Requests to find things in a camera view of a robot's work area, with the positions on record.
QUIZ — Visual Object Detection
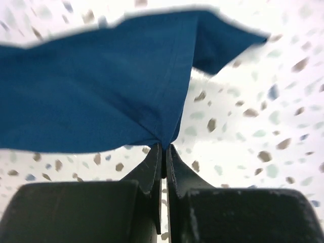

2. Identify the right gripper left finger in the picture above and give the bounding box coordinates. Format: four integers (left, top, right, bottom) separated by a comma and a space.
1, 144, 163, 243

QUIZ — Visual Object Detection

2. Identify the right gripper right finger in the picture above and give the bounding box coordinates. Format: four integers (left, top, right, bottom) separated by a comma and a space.
166, 146, 323, 243

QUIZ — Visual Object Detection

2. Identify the blue t shirt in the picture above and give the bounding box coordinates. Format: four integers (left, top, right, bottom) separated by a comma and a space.
1, 11, 268, 153

